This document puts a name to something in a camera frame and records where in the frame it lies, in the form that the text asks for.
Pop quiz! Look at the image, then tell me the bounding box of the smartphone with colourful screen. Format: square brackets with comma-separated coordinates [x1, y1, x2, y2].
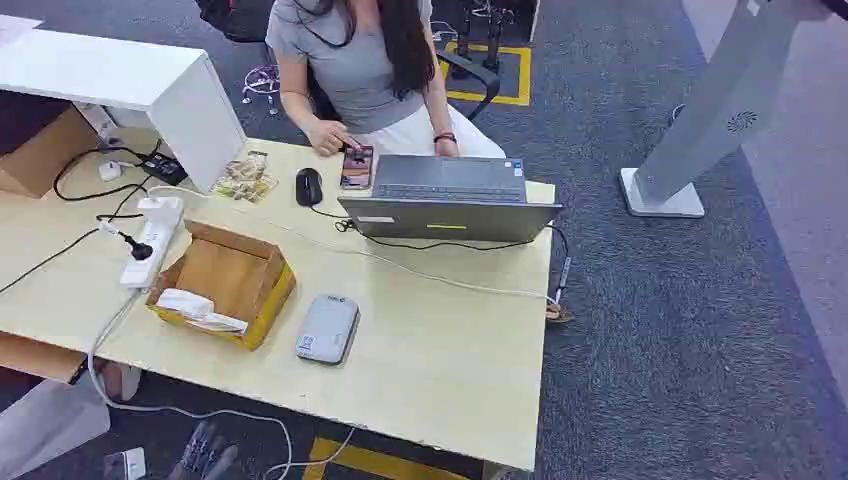
[339, 143, 376, 192]

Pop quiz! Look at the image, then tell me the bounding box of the clear snack packet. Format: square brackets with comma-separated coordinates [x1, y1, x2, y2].
[211, 150, 280, 205]

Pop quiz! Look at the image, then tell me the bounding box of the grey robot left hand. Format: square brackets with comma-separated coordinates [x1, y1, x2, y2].
[168, 421, 240, 480]

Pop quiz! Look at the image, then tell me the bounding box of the white power strip cable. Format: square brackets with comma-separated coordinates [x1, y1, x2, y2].
[86, 287, 357, 480]

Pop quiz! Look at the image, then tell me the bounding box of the brown board under desk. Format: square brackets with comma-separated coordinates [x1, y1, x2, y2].
[0, 330, 89, 385]

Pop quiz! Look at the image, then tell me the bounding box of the grey card reader device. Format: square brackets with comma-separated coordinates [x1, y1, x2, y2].
[294, 294, 362, 367]

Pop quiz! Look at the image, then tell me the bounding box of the grey laptop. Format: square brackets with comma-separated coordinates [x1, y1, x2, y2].
[337, 154, 564, 244]

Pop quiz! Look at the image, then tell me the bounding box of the wooden card box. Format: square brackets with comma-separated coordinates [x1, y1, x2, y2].
[144, 219, 298, 352]

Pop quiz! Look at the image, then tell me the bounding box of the white power strip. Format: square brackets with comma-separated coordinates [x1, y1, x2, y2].
[118, 195, 185, 290]

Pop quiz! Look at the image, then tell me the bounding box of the black tripod stand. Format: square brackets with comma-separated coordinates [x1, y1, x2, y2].
[449, 0, 539, 75]

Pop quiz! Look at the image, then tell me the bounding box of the person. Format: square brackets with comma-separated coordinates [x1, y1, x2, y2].
[264, 0, 508, 160]

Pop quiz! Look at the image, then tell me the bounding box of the brown cardboard box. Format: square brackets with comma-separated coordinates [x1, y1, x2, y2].
[0, 104, 102, 200]

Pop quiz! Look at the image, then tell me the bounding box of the black computer mouse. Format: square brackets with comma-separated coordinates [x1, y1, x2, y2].
[295, 167, 325, 208]

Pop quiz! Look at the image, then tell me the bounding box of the black adapter cable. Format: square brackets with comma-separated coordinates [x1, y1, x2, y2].
[52, 139, 164, 223]

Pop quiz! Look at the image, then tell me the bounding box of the black plug with cable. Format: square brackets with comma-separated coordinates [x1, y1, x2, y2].
[0, 223, 156, 296]

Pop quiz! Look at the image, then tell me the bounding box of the white kiosk stand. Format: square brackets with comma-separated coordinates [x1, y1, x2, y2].
[618, 0, 826, 220]

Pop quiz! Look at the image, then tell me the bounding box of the white paper sheet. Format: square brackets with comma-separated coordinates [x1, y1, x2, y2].
[0, 13, 45, 49]

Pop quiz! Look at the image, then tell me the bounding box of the white desk shelf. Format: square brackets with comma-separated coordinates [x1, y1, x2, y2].
[0, 26, 248, 195]

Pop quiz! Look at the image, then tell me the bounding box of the dangling cable connector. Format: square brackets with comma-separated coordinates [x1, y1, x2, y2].
[545, 256, 575, 325]

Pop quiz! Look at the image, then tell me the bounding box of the black power adapter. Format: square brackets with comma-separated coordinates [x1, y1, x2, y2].
[140, 154, 189, 187]

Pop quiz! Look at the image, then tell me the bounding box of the thin white cable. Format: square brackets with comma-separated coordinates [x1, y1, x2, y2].
[146, 184, 559, 305]

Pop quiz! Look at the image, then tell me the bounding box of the person's right hand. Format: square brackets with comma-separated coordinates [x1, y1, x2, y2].
[305, 119, 363, 158]

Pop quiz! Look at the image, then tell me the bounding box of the pale grey cabinet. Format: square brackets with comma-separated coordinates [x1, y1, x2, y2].
[0, 372, 112, 480]

